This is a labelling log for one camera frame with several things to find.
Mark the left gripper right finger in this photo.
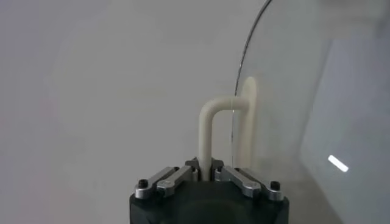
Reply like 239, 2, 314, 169
211, 158, 286, 202

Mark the glass lid with cream handle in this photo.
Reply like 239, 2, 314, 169
197, 0, 390, 224

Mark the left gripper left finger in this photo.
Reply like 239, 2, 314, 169
134, 157, 201, 201

